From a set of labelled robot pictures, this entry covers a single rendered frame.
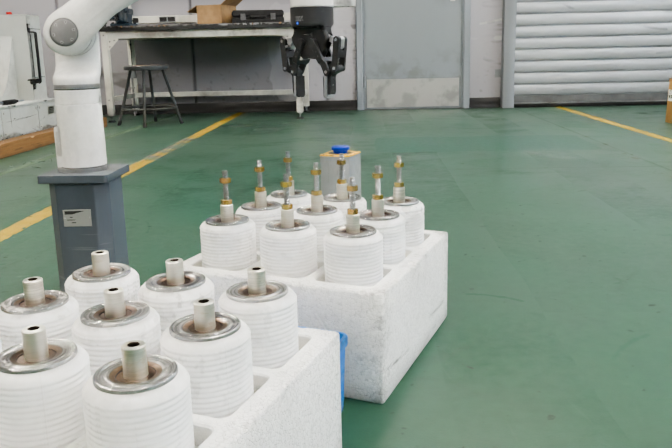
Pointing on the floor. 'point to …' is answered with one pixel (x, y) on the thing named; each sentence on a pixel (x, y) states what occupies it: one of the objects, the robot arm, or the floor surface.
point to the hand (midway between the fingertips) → (314, 90)
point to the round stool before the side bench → (145, 93)
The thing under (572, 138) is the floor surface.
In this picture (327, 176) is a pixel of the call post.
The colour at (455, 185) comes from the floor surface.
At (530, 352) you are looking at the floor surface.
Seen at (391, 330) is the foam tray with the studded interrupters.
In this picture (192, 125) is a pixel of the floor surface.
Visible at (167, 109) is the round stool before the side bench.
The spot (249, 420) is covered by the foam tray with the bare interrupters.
